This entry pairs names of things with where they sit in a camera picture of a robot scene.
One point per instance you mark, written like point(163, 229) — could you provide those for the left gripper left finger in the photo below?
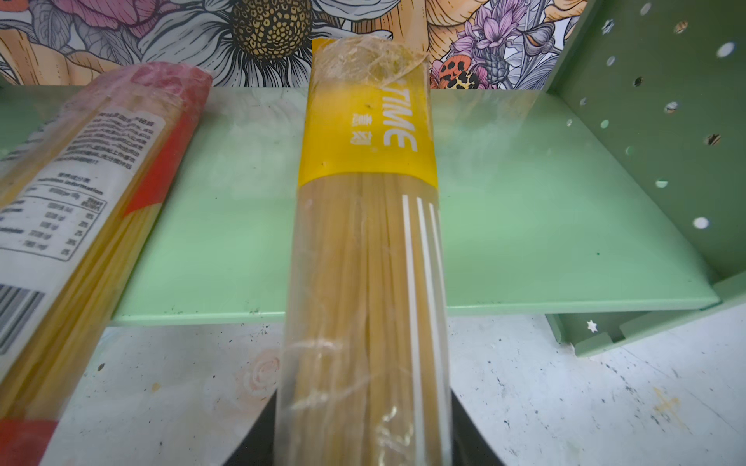
point(257, 447)

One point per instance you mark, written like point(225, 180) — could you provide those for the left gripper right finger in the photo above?
point(470, 448)

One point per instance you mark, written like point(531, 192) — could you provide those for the yellow spaghetti bag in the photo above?
point(365, 366)

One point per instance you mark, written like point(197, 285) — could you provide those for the red-ended clear spaghetti bag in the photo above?
point(79, 199)

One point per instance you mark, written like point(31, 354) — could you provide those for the green wooden two-tier shelf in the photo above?
point(591, 153)

